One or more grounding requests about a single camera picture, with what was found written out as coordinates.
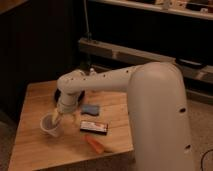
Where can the blue sponge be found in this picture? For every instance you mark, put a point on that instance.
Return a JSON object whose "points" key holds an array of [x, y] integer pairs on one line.
{"points": [[89, 109]]}

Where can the dark snack bar packet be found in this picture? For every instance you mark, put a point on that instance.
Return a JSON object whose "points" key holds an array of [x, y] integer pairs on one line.
{"points": [[94, 127]]}

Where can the wooden table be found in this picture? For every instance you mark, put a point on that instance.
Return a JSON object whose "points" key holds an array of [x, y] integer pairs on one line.
{"points": [[36, 150]]}

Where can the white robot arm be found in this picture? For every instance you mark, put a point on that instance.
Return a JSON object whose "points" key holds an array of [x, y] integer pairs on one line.
{"points": [[157, 108]]}

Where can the grey wall shelf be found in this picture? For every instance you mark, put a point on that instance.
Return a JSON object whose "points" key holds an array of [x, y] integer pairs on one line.
{"points": [[133, 56]]}

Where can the orange carrot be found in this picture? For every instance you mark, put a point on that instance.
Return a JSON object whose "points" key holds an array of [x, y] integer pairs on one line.
{"points": [[96, 145]]}

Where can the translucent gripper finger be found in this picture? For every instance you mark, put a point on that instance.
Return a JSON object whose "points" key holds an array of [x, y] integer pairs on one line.
{"points": [[73, 119], [56, 117]]}

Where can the black ceramic bowl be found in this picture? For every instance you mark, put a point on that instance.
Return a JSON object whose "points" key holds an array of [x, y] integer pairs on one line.
{"points": [[81, 96]]}

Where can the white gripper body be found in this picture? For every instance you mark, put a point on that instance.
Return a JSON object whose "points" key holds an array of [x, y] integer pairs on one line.
{"points": [[66, 105]]}

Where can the upper wooden shelf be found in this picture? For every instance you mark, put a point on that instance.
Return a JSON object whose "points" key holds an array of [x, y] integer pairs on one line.
{"points": [[163, 8]]}

